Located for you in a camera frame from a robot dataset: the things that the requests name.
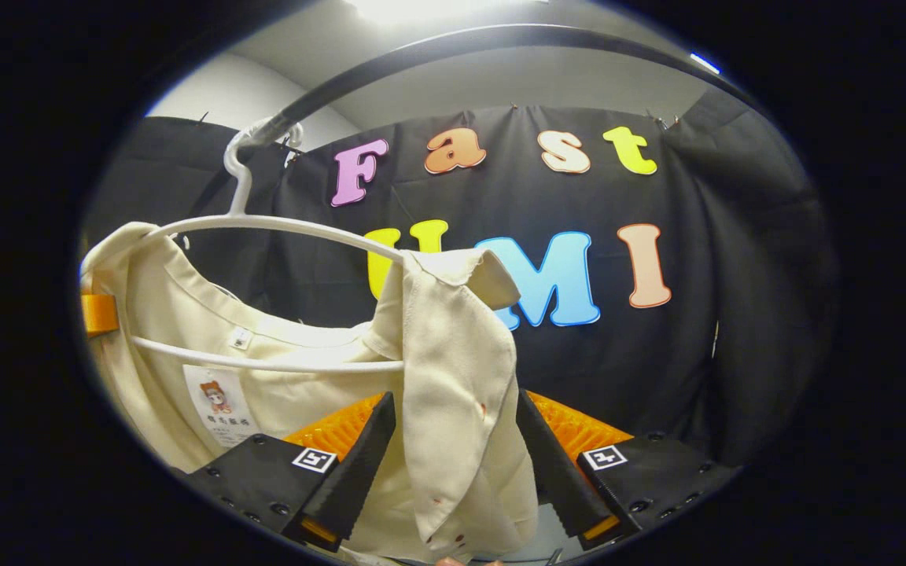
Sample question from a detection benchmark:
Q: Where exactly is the white plastic hanger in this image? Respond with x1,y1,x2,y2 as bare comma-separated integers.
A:
132,122,422,374

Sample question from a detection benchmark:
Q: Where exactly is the black backdrop cloth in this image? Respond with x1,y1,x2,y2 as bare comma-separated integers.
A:
83,102,839,472

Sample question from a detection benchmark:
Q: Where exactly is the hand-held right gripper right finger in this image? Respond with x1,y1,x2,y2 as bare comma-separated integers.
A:
516,389,741,551

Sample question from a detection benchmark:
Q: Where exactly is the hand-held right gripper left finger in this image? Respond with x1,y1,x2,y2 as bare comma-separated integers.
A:
182,391,397,551

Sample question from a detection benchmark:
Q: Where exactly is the cream button shirt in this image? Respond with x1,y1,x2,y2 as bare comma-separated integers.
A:
79,222,540,565

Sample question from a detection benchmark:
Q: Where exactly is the black clothes rack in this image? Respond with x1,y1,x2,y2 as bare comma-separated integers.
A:
249,24,768,146

